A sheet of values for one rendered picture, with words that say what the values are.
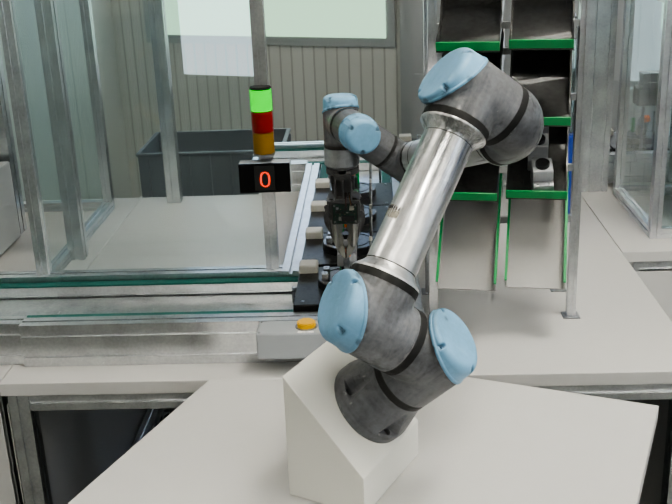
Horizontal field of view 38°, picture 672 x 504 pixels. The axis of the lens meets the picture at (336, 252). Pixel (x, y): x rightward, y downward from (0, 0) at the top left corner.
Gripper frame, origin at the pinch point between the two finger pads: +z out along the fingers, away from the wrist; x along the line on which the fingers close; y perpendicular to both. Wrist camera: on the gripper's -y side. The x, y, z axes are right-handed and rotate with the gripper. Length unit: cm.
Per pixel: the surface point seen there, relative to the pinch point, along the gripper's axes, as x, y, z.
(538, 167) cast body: 41.7, 2.4, -18.5
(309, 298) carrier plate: -8.5, 2.1, 10.4
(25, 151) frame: -76, -20, -20
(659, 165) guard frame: 87, -63, -1
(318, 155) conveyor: -14, -149, 15
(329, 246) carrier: -4.9, -27.2, 8.3
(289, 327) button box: -12.1, 15.6, 11.4
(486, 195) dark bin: 30.7, 3.4, -12.9
